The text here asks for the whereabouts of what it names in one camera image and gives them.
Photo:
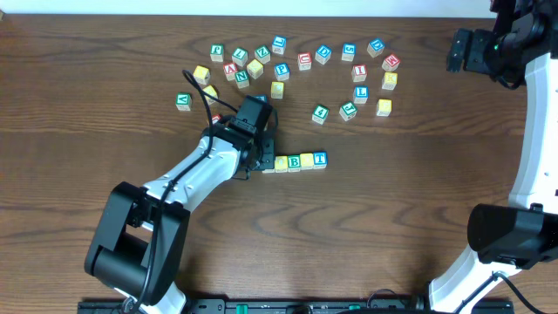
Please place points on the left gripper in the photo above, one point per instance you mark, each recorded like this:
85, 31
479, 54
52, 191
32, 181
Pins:
268, 153

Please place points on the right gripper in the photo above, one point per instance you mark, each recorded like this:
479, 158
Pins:
480, 42

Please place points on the yellow O block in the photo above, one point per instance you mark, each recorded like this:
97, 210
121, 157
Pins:
281, 164

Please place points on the green B block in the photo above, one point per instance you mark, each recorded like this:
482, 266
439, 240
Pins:
294, 163

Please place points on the blue T block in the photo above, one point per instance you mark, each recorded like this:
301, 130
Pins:
320, 160

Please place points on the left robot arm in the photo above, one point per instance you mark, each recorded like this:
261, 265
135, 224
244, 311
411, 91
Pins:
137, 246

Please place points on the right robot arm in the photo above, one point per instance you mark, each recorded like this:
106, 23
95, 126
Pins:
502, 241

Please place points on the red U block lower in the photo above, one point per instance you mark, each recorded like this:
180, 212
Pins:
216, 118

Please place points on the red u block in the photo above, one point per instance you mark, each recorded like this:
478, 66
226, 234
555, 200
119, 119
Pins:
216, 118
304, 61

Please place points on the yellow C block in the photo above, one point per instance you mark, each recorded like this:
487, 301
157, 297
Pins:
277, 90

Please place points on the green 4 block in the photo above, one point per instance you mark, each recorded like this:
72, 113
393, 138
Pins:
320, 114

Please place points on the red M block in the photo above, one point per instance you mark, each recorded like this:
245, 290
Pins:
391, 63

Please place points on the green N block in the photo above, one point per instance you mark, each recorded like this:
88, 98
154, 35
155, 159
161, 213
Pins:
242, 79

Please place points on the yellow K block right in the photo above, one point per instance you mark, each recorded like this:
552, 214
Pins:
389, 81

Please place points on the yellow k block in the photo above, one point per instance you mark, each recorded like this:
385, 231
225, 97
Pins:
202, 75
389, 81

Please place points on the yellow S block lower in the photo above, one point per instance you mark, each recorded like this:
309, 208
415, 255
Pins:
210, 94

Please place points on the yellow s block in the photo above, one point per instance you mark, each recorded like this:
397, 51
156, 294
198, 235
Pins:
210, 94
255, 69

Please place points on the yellow S block upper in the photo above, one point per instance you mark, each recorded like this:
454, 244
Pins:
255, 69

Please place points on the blue P block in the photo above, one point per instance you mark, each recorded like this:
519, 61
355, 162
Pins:
282, 72

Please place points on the blue D block right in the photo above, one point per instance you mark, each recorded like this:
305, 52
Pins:
375, 47

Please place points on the blue d block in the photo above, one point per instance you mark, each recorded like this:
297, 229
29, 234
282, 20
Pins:
375, 47
323, 54

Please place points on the green J block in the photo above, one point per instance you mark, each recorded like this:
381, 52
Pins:
348, 111

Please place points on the red A block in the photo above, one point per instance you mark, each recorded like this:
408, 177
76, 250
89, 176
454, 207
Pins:
230, 69

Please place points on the green V block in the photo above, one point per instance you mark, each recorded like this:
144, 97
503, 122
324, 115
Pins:
183, 101

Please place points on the yellow G block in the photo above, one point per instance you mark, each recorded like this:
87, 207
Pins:
384, 107

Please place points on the green Z block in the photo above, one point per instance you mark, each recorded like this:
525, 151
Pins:
263, 54

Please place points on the green L block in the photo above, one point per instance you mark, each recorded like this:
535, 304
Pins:
240, 56

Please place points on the red U block upper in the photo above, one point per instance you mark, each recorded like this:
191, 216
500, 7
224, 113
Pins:
304, 61

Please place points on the red I block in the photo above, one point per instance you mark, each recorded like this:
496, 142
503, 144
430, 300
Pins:
359, 73

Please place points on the blue L block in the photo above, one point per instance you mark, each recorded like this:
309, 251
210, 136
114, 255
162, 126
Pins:
360, 94

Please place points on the blue block top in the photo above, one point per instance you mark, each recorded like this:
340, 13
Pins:
279, 45

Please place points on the blue 5 block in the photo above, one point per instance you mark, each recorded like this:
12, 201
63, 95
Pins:
348, 52

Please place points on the green block top left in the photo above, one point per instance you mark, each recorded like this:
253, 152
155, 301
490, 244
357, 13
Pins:
217, 53

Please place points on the blue D block left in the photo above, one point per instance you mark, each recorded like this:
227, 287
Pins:
323, 54

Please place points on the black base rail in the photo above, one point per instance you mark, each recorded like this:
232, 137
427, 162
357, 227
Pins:
219, 306

